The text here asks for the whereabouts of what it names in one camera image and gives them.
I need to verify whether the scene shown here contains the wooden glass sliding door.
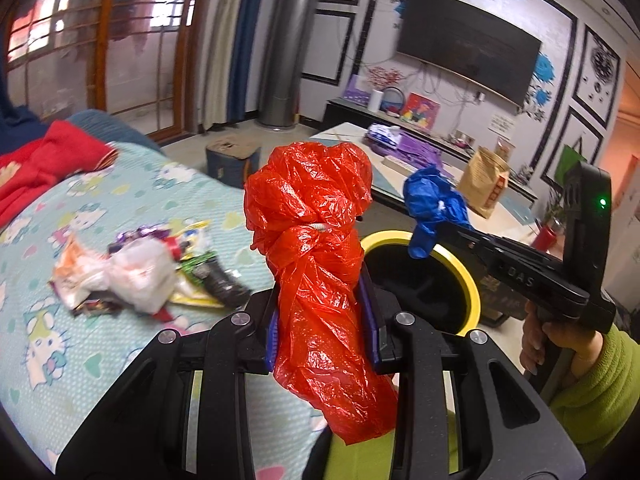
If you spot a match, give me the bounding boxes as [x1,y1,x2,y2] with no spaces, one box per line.
[1,0,202,143]

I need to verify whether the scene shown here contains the blue square stool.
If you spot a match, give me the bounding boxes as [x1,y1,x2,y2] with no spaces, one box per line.
[205,133,260,188]

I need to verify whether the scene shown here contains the wall mounted television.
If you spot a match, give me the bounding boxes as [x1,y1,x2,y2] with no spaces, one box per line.
[396,0,541,106]

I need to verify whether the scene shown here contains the right hand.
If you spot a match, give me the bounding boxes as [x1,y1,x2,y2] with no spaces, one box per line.
[520,301,604,385]

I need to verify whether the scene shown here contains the green pea snack packet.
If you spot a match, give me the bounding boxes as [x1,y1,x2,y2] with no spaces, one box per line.
[180,252,252,309]

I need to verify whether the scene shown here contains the white vase red flowers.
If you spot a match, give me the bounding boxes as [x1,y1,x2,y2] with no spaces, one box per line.
[367,65,406,114]

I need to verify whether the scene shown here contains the yellow rimmed black trash bin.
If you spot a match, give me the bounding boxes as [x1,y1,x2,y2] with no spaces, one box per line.
[361,230,480,336]

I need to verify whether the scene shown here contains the purple bag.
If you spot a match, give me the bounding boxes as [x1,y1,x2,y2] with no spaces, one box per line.
[364,127,454,179]

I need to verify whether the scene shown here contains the coffee table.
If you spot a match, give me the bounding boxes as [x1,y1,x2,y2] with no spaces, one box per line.
[309,121,566,261]

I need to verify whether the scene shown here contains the silver standing air conditioner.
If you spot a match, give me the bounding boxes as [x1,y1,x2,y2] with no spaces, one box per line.
[258,0,318,130]

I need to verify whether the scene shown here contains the tissue pack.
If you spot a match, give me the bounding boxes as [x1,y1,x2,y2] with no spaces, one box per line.
[366,124,402,148]

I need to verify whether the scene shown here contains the blue plastic bag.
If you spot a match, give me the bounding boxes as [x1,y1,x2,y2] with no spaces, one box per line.
[402,166,473,259]

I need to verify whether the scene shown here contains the black tv cabinet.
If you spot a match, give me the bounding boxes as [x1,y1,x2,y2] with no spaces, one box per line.
[322,96,540,206]

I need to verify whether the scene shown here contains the red plastic bag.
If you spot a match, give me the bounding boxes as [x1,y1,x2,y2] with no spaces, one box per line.
[244,142,397,444]

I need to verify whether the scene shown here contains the colourful picture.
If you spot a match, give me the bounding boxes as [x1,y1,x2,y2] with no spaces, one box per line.
[400,92,440,132]

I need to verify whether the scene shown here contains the white plastic bag trash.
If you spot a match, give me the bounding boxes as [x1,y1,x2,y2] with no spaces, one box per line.
[50,235,177,315]

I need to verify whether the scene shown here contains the brown paper bag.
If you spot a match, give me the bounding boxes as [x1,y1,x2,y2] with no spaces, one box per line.
[457,148,510,219]

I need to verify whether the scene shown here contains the green right sleeve forearm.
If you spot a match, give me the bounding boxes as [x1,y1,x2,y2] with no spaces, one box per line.
[550,327,640,466]

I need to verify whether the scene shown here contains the hello kitty bed sheet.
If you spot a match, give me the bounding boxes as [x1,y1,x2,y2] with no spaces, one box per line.
[0,141,329,476]

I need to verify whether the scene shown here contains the red blanket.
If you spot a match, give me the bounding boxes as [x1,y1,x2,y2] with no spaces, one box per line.
[1,120,118,228]

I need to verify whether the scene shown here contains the yellow snack wrapper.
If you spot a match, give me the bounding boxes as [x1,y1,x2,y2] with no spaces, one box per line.
[169,220,222,308]

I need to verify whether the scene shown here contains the blue curtain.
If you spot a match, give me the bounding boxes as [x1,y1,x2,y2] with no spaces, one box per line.
[226,0,262,122]

